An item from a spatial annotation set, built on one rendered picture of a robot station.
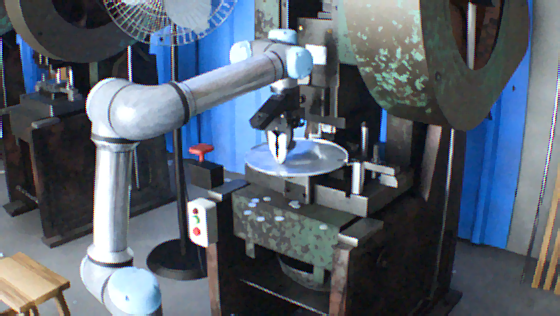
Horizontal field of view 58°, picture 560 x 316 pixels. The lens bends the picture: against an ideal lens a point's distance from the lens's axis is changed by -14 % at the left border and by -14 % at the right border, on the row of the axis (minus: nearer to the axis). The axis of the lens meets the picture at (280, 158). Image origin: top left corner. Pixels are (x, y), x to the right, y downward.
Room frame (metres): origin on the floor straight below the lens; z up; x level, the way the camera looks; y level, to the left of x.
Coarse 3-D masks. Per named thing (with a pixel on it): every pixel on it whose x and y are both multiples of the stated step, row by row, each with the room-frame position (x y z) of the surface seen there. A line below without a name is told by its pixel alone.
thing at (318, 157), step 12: (264, 144) 1.66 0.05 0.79; (300, 144) 1.66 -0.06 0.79; (312, 144) 1.65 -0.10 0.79; (324, 144) 1.65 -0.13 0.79; (336, 144) 1.63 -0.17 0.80; (252, 156) 1.56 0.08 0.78; (264, 156) 1.56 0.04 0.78; (288, 156) 1.54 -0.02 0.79; (300, 156) 1.54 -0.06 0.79; (312, 156) 1.54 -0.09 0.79; (324, 156) 1.55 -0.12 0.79; (336, 156) 1.55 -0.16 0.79; (264, 168) 1.47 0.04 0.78; (276, 168) 1.47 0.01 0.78; (288, 168) 1.46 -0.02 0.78; (300, 168) 1.46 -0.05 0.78; (312, 168) 1.46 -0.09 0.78; (324, 168) 1.46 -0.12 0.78; (336, 168) 1.45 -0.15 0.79
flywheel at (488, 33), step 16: (448, 0) 1.40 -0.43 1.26; (464, 0) 1.40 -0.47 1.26; (480, 0) 1.36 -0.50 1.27; (496, 0) 1.38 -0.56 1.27; (480, 16) 1.61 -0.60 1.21; (496, 16) 1.64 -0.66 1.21; (480, 32) 1.62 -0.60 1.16; (496, 32) 1.62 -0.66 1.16; (464, 48) 1.51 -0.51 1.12; (480, 48) 1.59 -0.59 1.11; (480, 64) 1.54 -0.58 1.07
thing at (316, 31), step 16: (320, 16) 1.67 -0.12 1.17; (304, 32) 1.66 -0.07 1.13; (320, 32) 1.62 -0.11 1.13; (320, 48) 1.62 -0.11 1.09; (320, 64) 1.62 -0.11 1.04; (304, 80) 1.64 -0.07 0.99; (320, 80) 1.62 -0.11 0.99; (304, 96) 1.62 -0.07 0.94; (320, 96) 1.58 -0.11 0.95; (336, 96) 1.59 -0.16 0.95; (352, 96) 1.64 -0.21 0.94; (320, 112) 1.58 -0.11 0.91; (336, 112) 1.59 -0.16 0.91; (352, 112) 1.65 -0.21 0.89
